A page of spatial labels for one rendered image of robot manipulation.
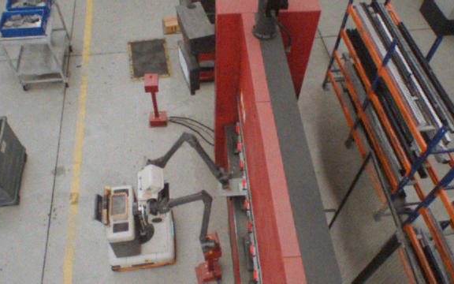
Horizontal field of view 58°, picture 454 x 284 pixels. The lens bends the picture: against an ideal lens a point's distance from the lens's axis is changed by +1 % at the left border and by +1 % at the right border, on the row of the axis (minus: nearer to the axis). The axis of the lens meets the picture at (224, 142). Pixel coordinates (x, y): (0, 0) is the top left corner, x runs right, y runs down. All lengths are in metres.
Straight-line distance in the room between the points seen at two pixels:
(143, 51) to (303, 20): 3.54
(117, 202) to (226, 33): 1.82
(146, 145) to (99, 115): 0.85
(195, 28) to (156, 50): 2.82
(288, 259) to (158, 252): 2.37
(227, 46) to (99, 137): 2.57
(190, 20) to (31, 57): 3.10
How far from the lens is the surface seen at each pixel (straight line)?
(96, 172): 5.27
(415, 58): 4.77
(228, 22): 3.46
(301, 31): 3.63
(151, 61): 6.39
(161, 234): 4.42
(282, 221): 2.25
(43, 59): 6.33
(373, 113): 5.03
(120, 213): 3.88
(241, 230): 3.76
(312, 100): 5.98
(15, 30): 5.83
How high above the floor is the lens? 4.31
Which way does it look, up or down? 54 degrees down
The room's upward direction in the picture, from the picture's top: 3 degrees clockwise
